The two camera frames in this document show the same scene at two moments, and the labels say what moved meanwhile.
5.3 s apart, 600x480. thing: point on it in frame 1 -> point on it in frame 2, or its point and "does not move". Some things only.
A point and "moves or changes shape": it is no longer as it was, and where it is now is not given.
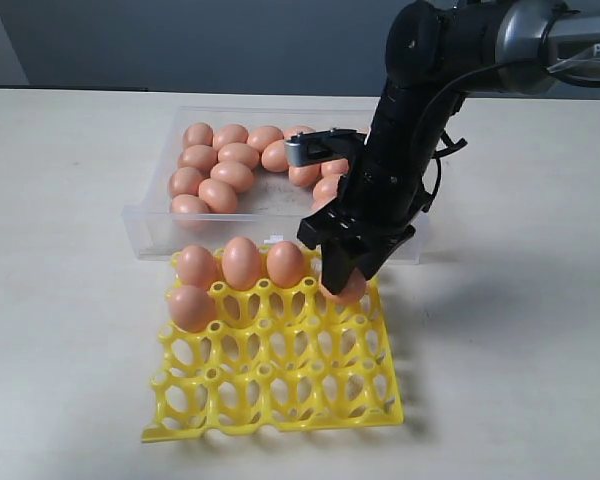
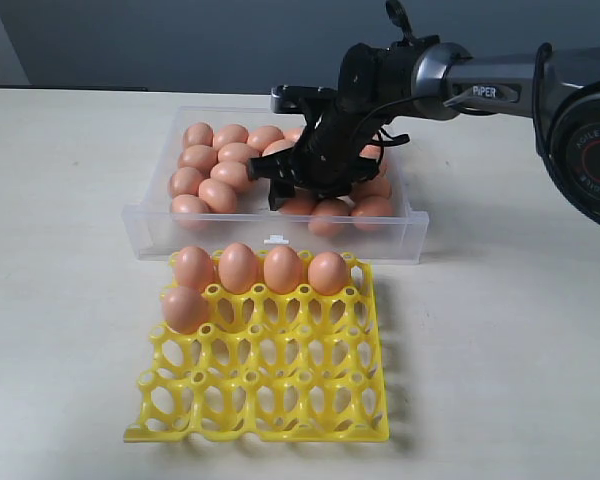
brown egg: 236,173 does not move
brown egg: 195,266 does not move
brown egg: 261,136 does not move
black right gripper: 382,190 -> 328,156
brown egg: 198,156 does not move
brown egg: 241,263 moves or changes shape
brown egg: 229,134 does not move
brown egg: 189,212 does not move
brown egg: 352,291 moves or changes shape
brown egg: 218,195 does not move
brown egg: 304,175 moves or changes shape
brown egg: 190,308 moves or changes shape
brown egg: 285,264 moves or changes shape
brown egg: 239,152 does not move
